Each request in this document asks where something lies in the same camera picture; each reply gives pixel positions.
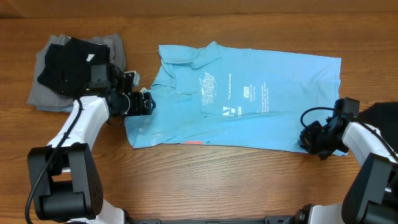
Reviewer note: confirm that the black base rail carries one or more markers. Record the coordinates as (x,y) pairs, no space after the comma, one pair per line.
(266,220)

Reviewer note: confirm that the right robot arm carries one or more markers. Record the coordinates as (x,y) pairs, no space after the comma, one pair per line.
(372,197)

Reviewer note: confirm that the grey folded garment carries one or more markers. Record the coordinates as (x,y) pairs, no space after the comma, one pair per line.
(46,99)

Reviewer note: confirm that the light blue printed t-shirt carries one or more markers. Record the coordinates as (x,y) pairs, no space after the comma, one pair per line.
(225,96)

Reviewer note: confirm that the black folded shirt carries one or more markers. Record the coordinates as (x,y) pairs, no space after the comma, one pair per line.
(67,68)

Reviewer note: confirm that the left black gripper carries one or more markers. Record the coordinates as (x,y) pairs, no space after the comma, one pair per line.
(137,108)

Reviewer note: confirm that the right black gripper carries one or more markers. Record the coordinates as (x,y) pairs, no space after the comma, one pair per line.
(310,140)

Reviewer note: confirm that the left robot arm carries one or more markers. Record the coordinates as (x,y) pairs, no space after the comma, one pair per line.
(65,183)

